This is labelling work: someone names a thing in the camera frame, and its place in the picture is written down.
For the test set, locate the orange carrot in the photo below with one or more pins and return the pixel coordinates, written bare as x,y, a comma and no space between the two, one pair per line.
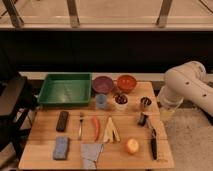
96,124

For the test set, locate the yellow apple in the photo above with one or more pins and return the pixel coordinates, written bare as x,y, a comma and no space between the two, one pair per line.
132,146

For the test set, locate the blue plastic cup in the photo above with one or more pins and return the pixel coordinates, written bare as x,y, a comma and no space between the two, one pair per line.
101,101

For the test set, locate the black remote control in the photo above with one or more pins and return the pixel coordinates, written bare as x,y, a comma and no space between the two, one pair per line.
62,121

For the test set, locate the white cup with dark contents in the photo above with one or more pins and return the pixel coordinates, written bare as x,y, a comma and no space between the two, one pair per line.
121,101

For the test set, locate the black chair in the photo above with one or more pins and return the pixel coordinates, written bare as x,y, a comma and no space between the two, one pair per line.
16,99

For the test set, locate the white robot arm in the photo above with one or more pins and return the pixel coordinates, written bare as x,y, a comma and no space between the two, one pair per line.
186,81

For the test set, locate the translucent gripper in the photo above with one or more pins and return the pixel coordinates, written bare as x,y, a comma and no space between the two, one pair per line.
168,108

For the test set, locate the green plastic tray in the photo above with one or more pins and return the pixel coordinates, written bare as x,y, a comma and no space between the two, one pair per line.
66,90

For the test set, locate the purple bowl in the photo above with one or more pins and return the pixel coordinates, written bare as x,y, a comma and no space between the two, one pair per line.
103,84

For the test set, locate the blue sponge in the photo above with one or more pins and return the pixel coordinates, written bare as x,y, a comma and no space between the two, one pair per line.
61,148

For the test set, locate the small dark metal cup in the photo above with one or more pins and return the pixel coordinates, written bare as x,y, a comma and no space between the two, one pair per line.
145,103

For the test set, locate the grey cloth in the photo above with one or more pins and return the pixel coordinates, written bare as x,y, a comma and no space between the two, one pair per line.
90,153

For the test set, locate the metal fork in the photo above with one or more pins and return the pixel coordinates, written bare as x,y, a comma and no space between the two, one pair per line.
80,126

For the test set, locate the red bowl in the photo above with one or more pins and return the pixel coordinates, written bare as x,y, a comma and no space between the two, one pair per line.
126,83

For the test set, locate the black handled tool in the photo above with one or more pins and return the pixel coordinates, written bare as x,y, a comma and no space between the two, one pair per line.
153,140

